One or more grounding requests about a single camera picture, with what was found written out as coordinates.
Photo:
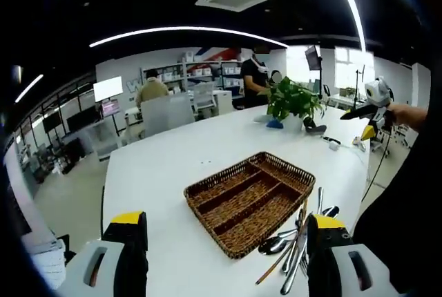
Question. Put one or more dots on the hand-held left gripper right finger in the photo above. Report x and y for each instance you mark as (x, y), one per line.
(324, 262)

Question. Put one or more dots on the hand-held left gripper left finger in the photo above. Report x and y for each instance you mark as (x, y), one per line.
(127, 259)

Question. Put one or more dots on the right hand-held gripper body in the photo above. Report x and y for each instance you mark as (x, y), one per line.
(376, 91)

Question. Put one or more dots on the brown wicker utensil storage tray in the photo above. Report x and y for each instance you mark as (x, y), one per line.
(241, 207)

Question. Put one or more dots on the white handheld tool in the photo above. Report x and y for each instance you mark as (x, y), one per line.
(359, 143)

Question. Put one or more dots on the thin black tripod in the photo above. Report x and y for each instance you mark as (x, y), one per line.
(359, 76)

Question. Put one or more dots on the white power adapter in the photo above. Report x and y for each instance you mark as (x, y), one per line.
(333, 145)

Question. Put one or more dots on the bright window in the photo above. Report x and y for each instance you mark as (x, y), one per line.
(348, 65)

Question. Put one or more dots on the black grey handheld device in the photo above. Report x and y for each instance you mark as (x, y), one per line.
(314, 127)

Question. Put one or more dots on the green potted plant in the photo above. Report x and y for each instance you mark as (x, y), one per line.
(293, 100)

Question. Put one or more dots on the black monitor on stand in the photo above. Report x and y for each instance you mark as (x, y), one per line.
(312, 57)

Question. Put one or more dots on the person's dark clothed torso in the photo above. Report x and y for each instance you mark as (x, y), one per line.
(397, 207)

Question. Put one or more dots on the blue cloth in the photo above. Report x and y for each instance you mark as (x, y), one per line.
(274, 124)

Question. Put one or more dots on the straight ceiling light strip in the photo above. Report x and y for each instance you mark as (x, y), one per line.
(352, 0)

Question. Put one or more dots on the wide black monitor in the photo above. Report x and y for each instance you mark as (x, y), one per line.
(83, 117)

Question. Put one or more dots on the grey office chair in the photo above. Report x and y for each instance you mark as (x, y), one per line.
(167, 114)

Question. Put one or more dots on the pink lit monitor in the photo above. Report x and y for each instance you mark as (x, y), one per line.
(110, 107)

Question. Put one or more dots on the white mesh office chair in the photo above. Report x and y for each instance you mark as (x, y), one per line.
(203, 95)

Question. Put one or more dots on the shelving unit with white boxes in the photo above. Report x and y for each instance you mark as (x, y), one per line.
(193, 72)

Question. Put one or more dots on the bright white display screen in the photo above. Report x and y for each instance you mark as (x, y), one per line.
(108, 88)

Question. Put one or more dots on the short ceiling light strip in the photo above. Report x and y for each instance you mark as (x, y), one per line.
(29, 88)

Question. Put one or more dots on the long curved ceiling light strip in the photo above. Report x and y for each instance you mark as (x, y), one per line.
(172, 29)

